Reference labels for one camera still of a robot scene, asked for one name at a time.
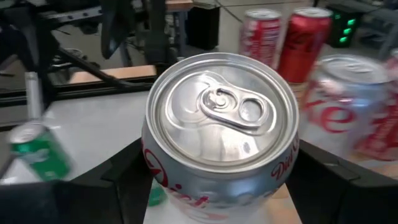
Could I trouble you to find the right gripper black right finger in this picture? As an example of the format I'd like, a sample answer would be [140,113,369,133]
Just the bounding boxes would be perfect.
[285,139,398,224]

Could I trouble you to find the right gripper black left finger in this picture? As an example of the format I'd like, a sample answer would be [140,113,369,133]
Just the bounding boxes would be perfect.
[0,138,154,224]

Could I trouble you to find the green Sprite can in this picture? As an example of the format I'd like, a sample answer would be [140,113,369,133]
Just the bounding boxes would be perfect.
[7,121,73,183]
[148,180,167,208]

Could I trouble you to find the silver diet cola can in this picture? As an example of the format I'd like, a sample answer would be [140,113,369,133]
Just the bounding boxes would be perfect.
[141,52,301,223]
[298,54,391,159]

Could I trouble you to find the black device green lights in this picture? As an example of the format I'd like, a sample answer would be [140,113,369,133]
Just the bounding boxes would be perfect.
[329,9,358,49]

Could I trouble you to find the black box cabinet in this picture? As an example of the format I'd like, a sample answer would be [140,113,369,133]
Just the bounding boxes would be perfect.
[186,6,221,50]

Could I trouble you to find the black aluminium table frame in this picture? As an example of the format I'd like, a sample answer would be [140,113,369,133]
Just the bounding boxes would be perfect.
[0,6,193,108]

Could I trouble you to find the silver metal post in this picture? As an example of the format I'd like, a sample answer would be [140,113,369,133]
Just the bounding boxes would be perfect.
[24,71,43,122]

